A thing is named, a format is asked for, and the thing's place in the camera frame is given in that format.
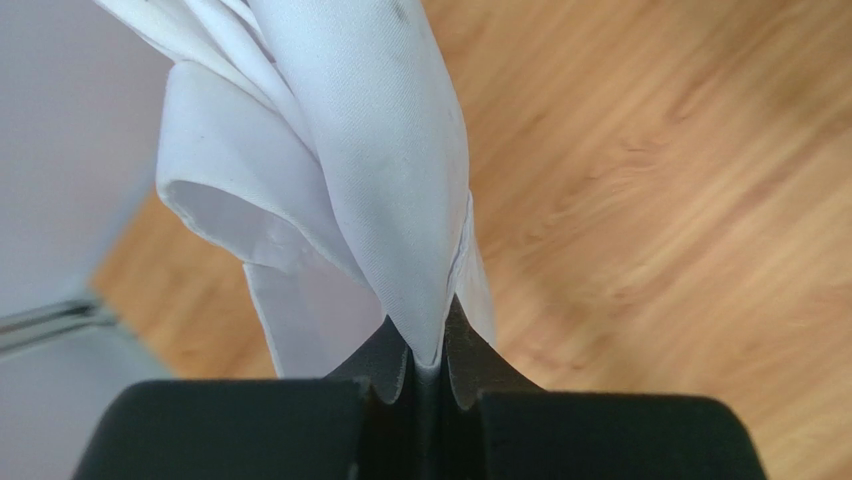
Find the white long sleeve shirt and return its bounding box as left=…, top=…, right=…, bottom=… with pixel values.
left=103, top=1, right=496, bottom=378

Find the aluminium frame rail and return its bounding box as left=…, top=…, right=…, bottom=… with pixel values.
left=1, top=297, right=118, bottom=354

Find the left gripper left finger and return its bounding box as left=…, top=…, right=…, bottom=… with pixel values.
left=74, top=321, right=417, bottom=479

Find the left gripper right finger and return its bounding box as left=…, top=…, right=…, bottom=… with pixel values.
left=423, top=300, right=766, bottom=479

